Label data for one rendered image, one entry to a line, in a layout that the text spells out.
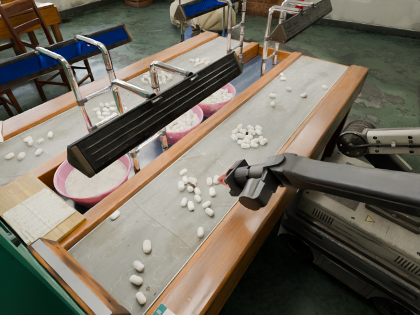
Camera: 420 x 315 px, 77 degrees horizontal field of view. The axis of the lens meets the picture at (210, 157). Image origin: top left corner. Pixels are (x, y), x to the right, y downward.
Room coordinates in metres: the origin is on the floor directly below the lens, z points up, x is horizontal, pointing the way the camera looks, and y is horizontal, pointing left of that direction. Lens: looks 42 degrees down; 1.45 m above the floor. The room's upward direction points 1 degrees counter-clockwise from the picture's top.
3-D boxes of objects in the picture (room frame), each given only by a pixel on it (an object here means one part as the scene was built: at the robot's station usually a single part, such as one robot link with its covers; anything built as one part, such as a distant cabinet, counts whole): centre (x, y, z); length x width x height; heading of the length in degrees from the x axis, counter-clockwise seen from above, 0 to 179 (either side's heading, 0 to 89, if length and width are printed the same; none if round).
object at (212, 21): (4.11, -0.02, 0.40); 0.74 x 0.56 x 0.38; 149
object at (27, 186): (0.51, 0.56, 0.77); 0.33 x 0.15 x 0.01; 53
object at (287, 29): (1.43, -0.48, 1.08); 0.62 x 0.08 x 0.07; 143
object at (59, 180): (0.69, 0.43, 0.72); 0.27 x 0.27 x 0.10
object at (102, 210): (1.08, -0.07, 0.71); 1.81 x 0.05 x 0.11; 143
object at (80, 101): (0.95, 0.48, 0.90); 0.20 x 0.19 x 0.45; 143
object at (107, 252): (0.97, -0.21, 0.73); 1.81 x 0.30 x 0.02; 143
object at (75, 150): (0.66, 0.10, 1.08); 0.62 x 0.08 x 0.07; 143
